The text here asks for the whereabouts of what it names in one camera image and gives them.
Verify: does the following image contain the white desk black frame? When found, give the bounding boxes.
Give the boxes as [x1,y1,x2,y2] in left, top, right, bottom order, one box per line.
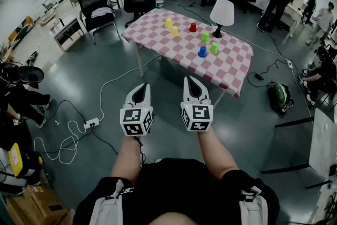
[260,107,337,190]

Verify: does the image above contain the person's right forearm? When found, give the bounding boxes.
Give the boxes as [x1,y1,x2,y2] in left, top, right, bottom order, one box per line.
[196,126,240,181]

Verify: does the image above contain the dark green black device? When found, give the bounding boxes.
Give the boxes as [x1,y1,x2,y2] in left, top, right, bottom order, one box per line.
[266,81,295,117]

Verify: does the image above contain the brown cardboard box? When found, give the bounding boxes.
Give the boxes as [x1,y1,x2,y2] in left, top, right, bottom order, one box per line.
[5,184,71,225]

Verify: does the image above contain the grey backpack strap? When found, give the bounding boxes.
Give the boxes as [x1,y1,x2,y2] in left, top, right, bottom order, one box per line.
[88,179,124,225]
[238,185,269,225]

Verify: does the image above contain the person's left forearm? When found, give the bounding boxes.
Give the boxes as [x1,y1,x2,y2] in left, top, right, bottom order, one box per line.
[110,135,145,185]

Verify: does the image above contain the person's black shirt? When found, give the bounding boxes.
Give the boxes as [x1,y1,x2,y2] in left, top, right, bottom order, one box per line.
[72,158,281,225]

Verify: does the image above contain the white cloth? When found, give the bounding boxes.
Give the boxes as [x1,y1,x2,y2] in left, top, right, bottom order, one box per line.
[91,7,113,18]

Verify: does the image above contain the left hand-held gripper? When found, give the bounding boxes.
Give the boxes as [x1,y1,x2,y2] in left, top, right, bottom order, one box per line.
[120,83,154,137]

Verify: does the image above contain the yellow flat box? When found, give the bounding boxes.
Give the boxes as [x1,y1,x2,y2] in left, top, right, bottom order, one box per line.
[7,142,24,178]

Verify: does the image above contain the white floor cable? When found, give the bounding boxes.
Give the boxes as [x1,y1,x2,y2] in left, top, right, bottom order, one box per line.
[98,55,162,122]

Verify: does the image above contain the black helmet device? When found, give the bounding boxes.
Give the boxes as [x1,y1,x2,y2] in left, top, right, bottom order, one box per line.
[18,65,45,85]

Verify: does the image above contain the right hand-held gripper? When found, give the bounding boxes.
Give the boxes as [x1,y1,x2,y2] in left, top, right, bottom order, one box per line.
[180,76,213,133]

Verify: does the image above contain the white low shelf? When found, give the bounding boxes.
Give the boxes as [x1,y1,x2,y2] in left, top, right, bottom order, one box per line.
[53,15,85,52]

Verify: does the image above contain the pink white checkered tablecloth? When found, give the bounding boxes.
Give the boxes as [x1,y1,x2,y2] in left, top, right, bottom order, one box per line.
[121,9,254,100]

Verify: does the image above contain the white table lamp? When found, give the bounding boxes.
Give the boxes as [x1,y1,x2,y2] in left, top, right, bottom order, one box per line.
[209,0,235,39]

